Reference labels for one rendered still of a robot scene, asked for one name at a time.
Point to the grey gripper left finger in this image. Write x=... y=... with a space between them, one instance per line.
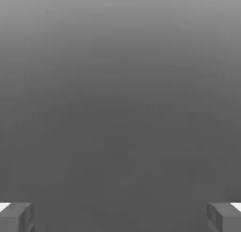
x=15 y=217

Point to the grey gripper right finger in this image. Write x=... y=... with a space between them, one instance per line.
x=226 y=217

